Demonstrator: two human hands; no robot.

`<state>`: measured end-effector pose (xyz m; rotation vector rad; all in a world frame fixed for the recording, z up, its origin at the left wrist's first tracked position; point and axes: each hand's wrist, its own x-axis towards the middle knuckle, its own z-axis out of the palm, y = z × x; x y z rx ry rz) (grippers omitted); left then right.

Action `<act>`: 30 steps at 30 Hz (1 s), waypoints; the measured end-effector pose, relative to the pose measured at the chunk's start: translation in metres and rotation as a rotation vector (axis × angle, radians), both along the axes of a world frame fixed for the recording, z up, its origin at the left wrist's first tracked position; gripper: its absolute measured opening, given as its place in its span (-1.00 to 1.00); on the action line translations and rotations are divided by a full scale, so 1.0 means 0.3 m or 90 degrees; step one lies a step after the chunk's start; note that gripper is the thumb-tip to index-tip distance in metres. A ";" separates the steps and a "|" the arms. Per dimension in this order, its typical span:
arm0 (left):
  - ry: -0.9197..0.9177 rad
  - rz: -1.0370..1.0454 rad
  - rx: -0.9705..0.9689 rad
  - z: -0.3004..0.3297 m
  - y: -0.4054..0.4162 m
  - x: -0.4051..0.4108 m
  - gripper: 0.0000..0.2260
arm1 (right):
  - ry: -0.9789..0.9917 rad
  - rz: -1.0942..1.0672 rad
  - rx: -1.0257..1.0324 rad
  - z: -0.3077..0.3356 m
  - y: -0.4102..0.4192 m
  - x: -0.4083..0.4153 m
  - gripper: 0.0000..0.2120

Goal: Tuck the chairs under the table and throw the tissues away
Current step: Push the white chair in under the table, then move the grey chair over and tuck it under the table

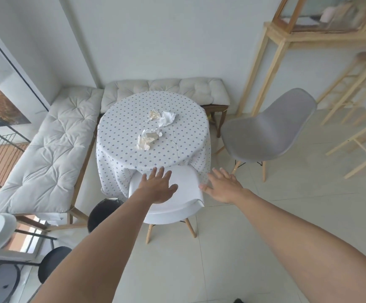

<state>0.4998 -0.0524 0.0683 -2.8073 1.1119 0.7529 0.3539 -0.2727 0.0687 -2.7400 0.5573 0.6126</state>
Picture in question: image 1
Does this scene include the person's left hand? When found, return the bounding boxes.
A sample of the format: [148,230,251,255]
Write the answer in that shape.
[138,167,179,205]

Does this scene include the person's right hand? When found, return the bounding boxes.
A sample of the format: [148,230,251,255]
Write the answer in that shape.
[199,168,253,205]

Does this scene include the person's left forearm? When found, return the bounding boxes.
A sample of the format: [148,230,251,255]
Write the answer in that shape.
[32,194,168,303]

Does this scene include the person's right forearm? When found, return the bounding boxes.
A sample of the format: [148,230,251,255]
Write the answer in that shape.
[232,190,366,303]

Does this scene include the white plastic chair wooden legs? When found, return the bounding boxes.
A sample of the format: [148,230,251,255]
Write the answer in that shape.
[128,165,206,245]

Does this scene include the white polka dot tablecloth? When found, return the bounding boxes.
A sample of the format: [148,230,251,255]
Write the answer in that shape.
[95,91,211,200]

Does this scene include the large cream crumpled tissue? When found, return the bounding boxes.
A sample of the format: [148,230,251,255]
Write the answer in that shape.
[136,128,163,151]

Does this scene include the white crumpled tissue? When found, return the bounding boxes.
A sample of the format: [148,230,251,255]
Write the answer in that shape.
[158,111,177,128]

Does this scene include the grey plastic chair wooden legs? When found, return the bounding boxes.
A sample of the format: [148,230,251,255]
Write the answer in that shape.
[220,88,318,183]

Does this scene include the short white tufted bench cushion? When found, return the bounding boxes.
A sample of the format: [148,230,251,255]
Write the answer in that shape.
[100,77,231,115]

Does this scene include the long white tufted bench cushion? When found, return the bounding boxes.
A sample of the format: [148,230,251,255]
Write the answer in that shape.
[0,86,104,215]

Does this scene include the black round stool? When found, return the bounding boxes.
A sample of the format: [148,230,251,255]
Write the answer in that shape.
[38,246,73,284]

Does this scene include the wooden bar stool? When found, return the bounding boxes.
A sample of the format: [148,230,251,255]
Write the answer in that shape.
[315,52,366,126]
[325,98,366,180]

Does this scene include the light wooden console table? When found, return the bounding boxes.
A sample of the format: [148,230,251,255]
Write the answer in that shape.
[235,21,366,118]

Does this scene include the black metal railing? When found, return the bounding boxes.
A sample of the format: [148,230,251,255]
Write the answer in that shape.
[0,129,29,205]

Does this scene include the black framed glass panel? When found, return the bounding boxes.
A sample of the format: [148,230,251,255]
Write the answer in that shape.
[0,23,51,127]

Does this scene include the wooden glass display case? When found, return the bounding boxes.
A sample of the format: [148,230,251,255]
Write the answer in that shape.
[271,0,366,35]

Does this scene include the dark wooden bench frame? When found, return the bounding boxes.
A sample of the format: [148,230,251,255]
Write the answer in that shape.
[200,104,230,138]

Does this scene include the light wooden bench frame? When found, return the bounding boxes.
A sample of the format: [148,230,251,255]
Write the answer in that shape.
[13,123,99,232]

